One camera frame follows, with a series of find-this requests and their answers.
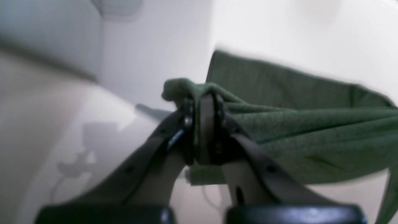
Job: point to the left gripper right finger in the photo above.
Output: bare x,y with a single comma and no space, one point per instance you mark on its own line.
262,192

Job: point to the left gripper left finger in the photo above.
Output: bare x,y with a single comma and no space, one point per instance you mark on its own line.
139,190

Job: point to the dark green t-shirt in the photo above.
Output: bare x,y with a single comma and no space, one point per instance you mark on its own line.
319,130

